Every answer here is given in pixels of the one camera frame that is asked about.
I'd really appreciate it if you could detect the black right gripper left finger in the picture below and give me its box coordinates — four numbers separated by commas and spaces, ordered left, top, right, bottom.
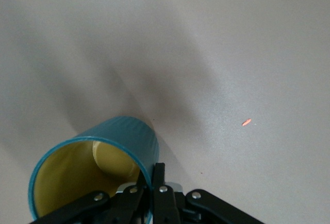
28, 174, 147, 224

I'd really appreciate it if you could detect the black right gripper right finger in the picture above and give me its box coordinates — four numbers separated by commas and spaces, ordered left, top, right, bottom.
152, 162, 265, 224

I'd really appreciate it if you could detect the teal cup yellow inside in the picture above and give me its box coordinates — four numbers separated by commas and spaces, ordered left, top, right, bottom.
27, 115, 160, 224

